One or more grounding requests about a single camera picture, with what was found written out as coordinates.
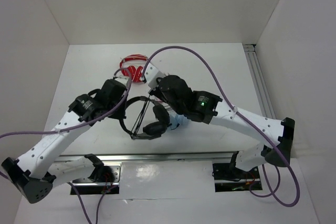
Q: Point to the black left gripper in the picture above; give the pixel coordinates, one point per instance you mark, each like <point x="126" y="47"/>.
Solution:
<point x="119" y="115"/>

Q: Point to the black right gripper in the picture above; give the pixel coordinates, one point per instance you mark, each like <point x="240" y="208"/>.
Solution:
<point x="156" y="93"/>

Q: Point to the black headset with microphone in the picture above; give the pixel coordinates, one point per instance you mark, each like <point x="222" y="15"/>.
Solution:
<point x="152" y="122"/>

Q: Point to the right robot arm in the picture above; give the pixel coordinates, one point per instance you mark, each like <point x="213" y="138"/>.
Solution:
<point x="275" y="136"/>

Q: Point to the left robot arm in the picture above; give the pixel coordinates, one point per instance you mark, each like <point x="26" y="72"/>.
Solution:
<point x="35" y="172"/>

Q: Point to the red headphones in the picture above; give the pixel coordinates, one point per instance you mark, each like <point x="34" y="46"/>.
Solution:
<point x="133" y="66"/>

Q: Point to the pink blue cat-ear headphones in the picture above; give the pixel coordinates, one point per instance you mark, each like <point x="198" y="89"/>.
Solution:
<point x="177" y="121"/>

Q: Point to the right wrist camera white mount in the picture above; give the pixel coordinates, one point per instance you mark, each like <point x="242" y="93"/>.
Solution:
<point x="150" y="75"/>

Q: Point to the aluminium front rail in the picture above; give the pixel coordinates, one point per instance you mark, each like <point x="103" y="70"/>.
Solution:
<point x="166" y="157"/>

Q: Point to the aluminium rail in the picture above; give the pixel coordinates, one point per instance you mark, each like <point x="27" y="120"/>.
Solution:
<point x="166" y="157"/>
<point x="258" y="80"/>

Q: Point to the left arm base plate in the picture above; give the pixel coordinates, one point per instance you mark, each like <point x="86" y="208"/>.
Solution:
<point x="109" y="182"/>

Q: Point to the aluminium right side rail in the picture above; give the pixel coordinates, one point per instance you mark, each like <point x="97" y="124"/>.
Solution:
<point x="258" y="80"/>

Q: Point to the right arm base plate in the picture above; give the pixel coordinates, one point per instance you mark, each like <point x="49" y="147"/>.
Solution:
<point x="233" y="180"/>

